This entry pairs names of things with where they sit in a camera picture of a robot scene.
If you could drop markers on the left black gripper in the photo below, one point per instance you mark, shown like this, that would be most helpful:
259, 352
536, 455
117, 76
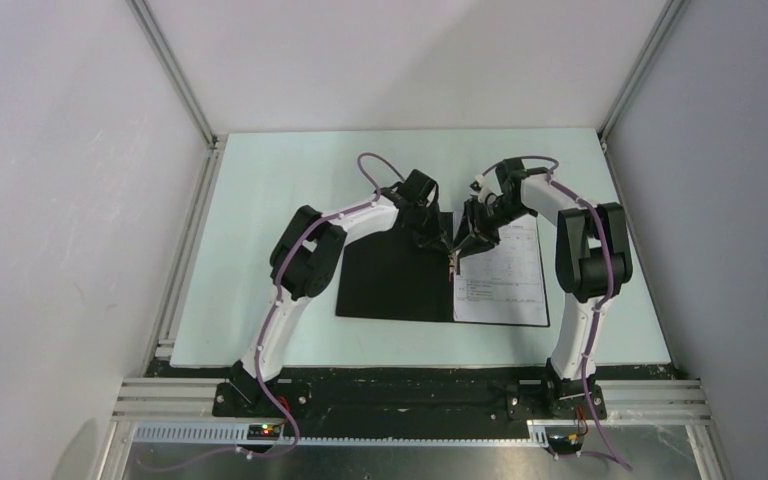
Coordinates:
435, 239

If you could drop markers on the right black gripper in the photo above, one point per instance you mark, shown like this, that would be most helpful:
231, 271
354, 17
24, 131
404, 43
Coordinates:
473, 244

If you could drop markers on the metal folder clip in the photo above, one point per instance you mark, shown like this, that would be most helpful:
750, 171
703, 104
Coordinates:
453, 266

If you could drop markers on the red and black folder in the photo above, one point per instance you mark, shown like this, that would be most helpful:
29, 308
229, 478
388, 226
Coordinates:
384, 276

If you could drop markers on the white table form sheet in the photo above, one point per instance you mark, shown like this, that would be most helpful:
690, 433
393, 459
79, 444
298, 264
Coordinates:
505, 285

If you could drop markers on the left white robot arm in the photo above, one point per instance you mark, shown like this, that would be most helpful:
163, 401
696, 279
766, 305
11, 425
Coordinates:
305, 259

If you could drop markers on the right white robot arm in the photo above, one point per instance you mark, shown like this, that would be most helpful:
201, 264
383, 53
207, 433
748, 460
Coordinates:
592, 261

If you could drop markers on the right controller board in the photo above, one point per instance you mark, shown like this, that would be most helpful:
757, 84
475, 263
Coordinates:
564, 445

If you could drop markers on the controller board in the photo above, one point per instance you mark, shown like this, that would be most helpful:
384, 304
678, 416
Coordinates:
264, 431
564, 445

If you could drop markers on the left controller board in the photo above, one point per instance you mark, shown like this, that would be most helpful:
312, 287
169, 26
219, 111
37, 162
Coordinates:
264, 431

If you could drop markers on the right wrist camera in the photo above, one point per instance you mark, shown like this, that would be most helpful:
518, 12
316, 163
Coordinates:
481, 192

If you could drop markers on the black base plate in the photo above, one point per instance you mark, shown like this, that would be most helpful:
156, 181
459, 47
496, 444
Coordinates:
403, 403

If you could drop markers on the left aluminium corner post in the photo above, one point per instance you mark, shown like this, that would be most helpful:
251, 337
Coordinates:
157, 40

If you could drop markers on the aluminium corner post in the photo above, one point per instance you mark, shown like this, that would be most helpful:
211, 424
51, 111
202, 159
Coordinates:
654, 43
157, 40

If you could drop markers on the aluminium frame rail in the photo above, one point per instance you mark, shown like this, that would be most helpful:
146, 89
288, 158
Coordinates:
654, 429

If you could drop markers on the right aluminium corner post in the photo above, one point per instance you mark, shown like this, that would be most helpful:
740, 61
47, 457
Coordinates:
654, 43

